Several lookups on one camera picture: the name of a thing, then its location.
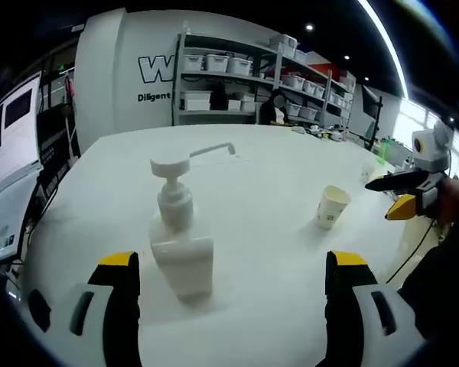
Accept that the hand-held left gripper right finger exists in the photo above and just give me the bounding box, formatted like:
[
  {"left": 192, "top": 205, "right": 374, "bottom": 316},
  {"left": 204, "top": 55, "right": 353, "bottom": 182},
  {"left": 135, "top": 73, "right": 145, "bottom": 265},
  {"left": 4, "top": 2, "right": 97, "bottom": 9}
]
[{"left": 315, "top": 250, "right": 425, "bottom": 367}]

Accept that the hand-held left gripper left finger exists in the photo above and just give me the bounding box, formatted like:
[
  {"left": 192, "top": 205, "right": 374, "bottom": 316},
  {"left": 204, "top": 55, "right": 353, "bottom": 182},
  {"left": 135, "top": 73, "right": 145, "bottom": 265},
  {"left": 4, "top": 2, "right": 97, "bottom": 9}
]
[{"left": 21, "top": 251, "right": 141, "bottom": 367}]

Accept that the white paper cup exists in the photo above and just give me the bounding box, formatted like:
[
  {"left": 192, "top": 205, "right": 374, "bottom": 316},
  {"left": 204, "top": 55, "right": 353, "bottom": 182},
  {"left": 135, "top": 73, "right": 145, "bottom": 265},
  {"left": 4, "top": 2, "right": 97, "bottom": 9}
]
[{"left": 315, "top": 185, "right": 352, "bottom": 231}]

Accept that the white pump bottle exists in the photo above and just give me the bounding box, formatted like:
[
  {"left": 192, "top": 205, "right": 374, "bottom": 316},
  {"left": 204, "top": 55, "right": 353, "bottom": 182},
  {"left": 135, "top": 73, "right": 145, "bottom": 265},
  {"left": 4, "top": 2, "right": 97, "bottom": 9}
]
[{"left": 148, "top": 142, "right": 237, "bottom": 303}]

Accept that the green plastic bottle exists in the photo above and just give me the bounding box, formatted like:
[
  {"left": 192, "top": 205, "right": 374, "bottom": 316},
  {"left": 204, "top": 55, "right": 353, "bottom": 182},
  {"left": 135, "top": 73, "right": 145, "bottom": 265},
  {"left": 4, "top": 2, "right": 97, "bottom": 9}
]
[{"left": 375, "top": 138, "right": 391, "bottom": 164}]

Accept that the black tripod stand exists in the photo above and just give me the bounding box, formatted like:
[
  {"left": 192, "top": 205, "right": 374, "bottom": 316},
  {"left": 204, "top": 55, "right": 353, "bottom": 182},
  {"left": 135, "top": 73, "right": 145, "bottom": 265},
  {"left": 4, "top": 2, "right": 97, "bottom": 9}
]
[{"left": 347, "top": 96, "right": 384, "bottom": 154}]

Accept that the grey metal shelving unit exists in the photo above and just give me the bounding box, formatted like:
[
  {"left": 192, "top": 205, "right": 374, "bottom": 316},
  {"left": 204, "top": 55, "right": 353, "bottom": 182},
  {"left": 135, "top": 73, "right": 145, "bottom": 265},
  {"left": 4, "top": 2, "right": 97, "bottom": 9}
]
[{"left": 171, "top": 21, "right": 357, "bottom": 129}]

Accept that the row of white storage bins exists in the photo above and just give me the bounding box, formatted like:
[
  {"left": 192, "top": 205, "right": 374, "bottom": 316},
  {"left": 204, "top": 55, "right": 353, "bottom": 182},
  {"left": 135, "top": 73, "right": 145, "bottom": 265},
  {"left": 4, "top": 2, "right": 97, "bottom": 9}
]
[{"left": 182, "top": 34, "right": 355, "bottom": 122}]

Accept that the black equipment rack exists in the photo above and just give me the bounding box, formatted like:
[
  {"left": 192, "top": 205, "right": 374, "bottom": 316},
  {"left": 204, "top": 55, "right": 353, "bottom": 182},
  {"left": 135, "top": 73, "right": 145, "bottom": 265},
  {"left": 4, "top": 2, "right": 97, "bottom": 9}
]
[{"left": 36, "top": 68, "right": 81, "bottom": 200}]

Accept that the computer monitor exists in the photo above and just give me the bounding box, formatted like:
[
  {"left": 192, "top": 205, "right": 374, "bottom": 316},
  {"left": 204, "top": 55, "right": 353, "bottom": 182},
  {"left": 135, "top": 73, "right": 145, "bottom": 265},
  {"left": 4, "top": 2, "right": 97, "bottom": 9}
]
[{"left": 0, "top": 72, "right": 43, "bottom": 200}]

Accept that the white cardboard box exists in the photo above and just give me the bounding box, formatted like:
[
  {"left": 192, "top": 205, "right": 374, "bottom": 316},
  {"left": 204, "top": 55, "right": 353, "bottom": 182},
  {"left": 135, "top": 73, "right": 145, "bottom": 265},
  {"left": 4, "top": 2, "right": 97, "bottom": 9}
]
[{"left": 179, "top": 90, "right": 212, "bottom": 112}]

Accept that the black cable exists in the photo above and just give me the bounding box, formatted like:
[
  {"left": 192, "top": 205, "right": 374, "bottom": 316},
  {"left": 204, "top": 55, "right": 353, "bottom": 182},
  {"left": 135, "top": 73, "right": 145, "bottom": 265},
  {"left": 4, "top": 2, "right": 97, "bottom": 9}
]
[{"left": 384, "top": 219, "right": 435, "bottom": 284}]

